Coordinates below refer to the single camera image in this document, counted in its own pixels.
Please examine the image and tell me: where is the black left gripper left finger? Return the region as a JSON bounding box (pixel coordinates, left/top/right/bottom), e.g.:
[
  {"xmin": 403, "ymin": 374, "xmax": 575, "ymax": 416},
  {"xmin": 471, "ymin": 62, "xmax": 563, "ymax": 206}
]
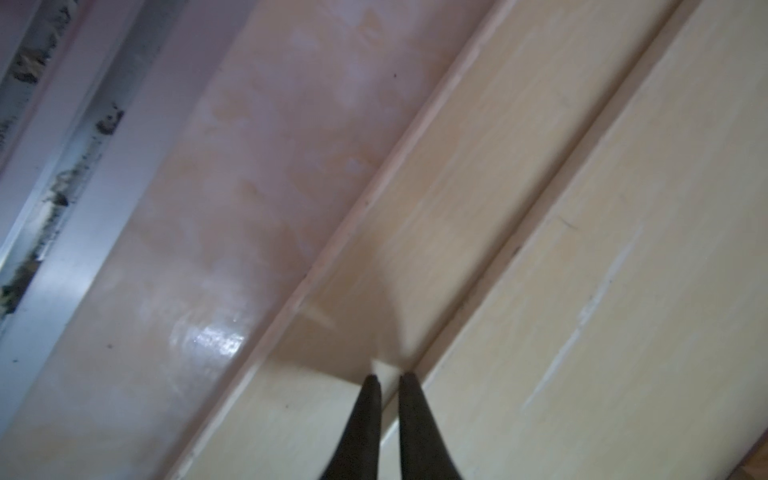
[{"xmin": 320, "ymin": 374, "xmax": 382, "ymax": 479}]

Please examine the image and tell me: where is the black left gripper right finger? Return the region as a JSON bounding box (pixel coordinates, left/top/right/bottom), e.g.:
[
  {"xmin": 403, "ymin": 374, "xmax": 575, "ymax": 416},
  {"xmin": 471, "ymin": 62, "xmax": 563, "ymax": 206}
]
[{"xmin": 398, "ymin": 372, "xmax": 461, "ymax": 480}]

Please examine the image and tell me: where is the plywood board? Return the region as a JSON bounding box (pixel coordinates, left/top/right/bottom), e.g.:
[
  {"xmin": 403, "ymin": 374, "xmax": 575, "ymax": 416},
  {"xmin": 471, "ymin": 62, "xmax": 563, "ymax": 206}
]
[
  {"xmin": 168, "ymin": 1, "xmax": 676, "ymax": 479},
  {"xmin": 417, "ymin": 1, "xmax": 767, "ymax": 479}
]

